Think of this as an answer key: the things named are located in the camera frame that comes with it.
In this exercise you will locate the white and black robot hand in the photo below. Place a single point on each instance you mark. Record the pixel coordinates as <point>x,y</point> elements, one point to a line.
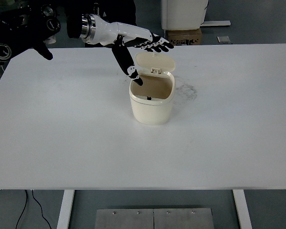
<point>114,32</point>

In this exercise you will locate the cream plastic trash bin with lid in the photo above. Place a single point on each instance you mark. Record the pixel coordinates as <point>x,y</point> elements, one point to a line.
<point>151,112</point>

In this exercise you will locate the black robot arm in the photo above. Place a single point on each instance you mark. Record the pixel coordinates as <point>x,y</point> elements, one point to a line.
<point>21,26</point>

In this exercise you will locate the person in dark trousers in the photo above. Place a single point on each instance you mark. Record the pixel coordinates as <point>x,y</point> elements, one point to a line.
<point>133,12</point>

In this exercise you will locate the brown cardboard box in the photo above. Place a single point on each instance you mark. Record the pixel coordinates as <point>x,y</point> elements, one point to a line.
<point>184,37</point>

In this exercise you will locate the white rounded appliance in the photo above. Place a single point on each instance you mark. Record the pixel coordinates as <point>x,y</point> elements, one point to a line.
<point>183,14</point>

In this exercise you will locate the white table foot bar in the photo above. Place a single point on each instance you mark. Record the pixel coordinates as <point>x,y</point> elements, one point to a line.
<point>217,23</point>

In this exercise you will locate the small grey square floor plate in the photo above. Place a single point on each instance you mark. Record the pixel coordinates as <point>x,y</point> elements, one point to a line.
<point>223,39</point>

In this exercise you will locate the white table leg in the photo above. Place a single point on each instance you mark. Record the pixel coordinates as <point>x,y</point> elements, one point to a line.
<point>242,210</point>
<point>65,210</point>

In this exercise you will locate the grey metal plate with screws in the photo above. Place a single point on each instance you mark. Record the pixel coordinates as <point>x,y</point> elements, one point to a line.
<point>124,219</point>
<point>183,219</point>

